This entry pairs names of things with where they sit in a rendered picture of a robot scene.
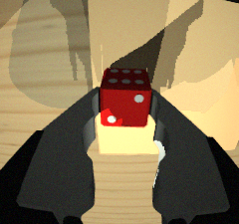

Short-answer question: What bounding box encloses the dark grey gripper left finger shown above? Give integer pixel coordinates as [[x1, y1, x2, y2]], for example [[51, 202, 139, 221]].
[[0, 87, 101, 224]]

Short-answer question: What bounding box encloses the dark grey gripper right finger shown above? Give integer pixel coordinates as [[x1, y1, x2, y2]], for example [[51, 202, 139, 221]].
[[149, 89, 239, 224]]

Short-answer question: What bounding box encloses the red die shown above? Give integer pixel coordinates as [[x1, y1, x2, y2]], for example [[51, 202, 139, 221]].
[[100, 68, 152, 127]]

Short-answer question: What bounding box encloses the tan mat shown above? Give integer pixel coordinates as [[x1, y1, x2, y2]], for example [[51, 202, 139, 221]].
[[88, 0, 239, 154]]

